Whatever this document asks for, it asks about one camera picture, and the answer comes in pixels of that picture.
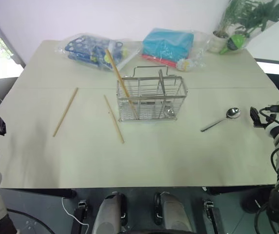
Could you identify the grey rounded robot leg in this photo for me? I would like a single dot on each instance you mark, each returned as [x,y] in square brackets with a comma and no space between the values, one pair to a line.
[172,214]
[109,214]

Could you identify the silver metal spoon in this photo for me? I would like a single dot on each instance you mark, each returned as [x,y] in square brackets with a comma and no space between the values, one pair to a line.
[233,113]
[161,81]

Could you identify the clear bag with blue racks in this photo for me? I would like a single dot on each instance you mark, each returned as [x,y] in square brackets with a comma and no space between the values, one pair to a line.
[90,52]

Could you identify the green plant in white pot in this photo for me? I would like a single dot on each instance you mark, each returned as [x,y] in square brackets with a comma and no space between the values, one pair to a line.
[248,14]

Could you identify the black metal bracket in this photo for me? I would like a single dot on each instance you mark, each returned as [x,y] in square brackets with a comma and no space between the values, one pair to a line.
[81,214]
[213,215]

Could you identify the white side table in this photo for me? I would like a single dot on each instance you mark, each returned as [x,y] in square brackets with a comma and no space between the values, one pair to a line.
[273,36]

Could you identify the wooden chopstick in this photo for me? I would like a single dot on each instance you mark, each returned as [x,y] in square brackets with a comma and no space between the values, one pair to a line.
[113,119]
[65,111]
[120,80]

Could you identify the teal folded towels in bag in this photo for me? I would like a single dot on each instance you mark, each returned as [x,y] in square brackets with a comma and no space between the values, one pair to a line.
[167,45]

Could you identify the yellow white round sponge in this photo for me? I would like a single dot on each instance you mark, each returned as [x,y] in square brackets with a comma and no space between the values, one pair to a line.
[185,64]

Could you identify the red flat pack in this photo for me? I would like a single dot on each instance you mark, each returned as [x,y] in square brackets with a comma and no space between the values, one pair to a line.
[157,59]

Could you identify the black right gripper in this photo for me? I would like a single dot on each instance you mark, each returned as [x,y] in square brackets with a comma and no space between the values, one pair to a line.
[266,120]

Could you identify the green plastic scoop brush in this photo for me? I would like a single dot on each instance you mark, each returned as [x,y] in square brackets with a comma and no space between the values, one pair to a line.
[235,42]

